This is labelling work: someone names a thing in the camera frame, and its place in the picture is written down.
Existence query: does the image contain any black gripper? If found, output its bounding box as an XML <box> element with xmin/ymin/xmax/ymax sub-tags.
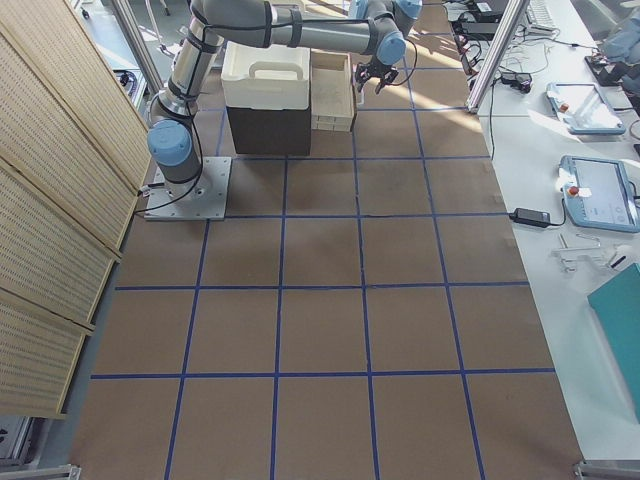
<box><xmin>354</xmin><ymin>58</ymin><xmax>398</xmax><ymax>94</ymax></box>

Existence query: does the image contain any wooden drawer with white handle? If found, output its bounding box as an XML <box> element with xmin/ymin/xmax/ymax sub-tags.
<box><xmin>310</xmin><ymin>50</ymin><xmax>357</xmax><ymax>132</ymax></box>

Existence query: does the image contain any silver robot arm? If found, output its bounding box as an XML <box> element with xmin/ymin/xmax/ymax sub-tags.
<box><xmin>147</xmin><ymin>1</ymin><xmax>422</xmax><ymax>204</ymax></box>

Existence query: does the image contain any dark brown drawer cabinet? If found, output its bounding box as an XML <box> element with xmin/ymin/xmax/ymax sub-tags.
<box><xmin>227</xmin><ymin>107</ymin><xmax>311</xmax><ymax>156</ymax></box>

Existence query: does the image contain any white plastic tray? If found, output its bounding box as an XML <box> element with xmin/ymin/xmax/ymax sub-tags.
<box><xmin>221</xmin><ymin>42</ymin><xmax>311</xmax><ymax>110</ymax></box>

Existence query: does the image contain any black power adapter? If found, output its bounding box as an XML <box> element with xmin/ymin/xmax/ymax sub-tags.
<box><xmin>509</xmin><ymin>208</ymin><xmax>551</xmax><ymax>228</ymax></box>

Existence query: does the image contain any far teach pendant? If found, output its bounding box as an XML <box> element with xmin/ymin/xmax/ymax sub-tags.
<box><xmin>545</xmin><ymin>82</ymin><xmax>626</xmax><ymax>135</ymax></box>

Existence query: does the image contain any teach pendant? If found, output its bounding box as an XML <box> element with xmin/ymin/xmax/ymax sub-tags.
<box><xmin>558</xmin><ymin>155</ymin><xmax>639</xmax><ymax>233</ymax></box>
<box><xmin>545</xmin><ymin>82</ymin><xmax>626</xmax><ymax>135</ymax></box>

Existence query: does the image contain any near teach pendant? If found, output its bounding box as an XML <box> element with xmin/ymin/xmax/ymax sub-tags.
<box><xmin>558</xmin><ymin>155</ymin><xmax>639</xmax><ymax>233</ymax></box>

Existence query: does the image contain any wooden pegboard panel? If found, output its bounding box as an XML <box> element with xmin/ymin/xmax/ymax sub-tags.
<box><xmin>1</xmin><ymin>1</ymin><xmax>150</xmax><ymax>418</ymax></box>

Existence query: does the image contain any teal box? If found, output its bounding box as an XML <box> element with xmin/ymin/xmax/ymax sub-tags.
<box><xmin>588</xmin><ymin>263</ymin><xmax>639</xmax><ymax>404</ymax></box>

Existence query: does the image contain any aluminium frame post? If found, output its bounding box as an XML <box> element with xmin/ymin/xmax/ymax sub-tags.
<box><xmin>465</xmin><ymin>0</ymin><xmax>529</xmax><ymax>114</ymax></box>

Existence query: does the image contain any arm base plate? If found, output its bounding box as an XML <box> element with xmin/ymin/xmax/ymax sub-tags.
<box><xmin>142</xmin><ymin>156</ymin><xmax>232</xmax><ymax>221</ymax></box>

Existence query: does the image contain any clear acrylic bracket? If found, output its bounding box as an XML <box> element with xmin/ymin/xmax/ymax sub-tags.
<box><xmin>552</xmin><ymin>233</ymin><xmax>614</xmax><ymax>273</ymax></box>

